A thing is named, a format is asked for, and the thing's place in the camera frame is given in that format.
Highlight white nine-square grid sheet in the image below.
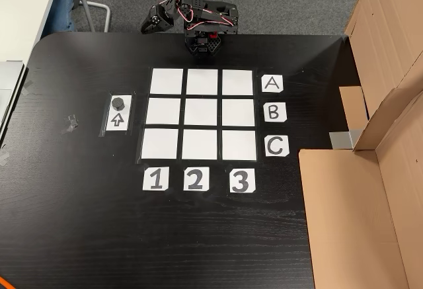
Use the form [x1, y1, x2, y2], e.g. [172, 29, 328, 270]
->
[135, 67, 259, 164]

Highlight grey metal desk leg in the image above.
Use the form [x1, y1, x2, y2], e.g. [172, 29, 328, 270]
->
[76, 0, 110, 34]

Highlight person's leg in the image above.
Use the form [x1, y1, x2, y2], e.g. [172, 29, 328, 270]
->
[60, 0, 79, 32]

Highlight white arrow paper sheet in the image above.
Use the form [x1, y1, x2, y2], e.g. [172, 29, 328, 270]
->
[105, 95, 133, 132]

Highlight paper sheet letter A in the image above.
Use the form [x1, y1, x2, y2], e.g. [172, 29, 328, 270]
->
[261, 75, 284, 94]

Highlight white desk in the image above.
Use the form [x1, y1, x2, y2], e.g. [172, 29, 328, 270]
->
[0, 0, 64, 65]

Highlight crumpled clear tape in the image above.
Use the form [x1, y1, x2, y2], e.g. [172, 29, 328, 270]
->
[61, 114, 79, 135]

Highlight paper sheet letter B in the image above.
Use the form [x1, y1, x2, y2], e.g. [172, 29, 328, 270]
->
[263, 102, 288, 123]

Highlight paper sheet number 1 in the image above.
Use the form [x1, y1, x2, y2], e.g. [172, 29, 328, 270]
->
[142, 166, 170, 192]

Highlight paper sheet number 2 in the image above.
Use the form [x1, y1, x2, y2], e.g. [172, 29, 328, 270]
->
[183, 166, 210, 192]

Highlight paper sheet letter C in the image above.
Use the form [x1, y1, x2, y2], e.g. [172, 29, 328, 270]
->
[264, 136, 290, 157]

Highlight paper sheet number 3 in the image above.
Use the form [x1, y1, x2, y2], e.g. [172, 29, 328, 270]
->
[229, 168, 256, 194]

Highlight grey tape piece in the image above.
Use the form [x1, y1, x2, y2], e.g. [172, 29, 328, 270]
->
[328, 129, 363, 151]

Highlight brown cardboard panel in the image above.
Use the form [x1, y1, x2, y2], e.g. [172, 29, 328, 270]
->
[338, 0, 423, 131]

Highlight brown cardboard with flat flap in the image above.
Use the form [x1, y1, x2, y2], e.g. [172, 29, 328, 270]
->
[298, 80, 423, 289]

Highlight orange cable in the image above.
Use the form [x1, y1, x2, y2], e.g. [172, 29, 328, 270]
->
[0, 273, 16, 289]

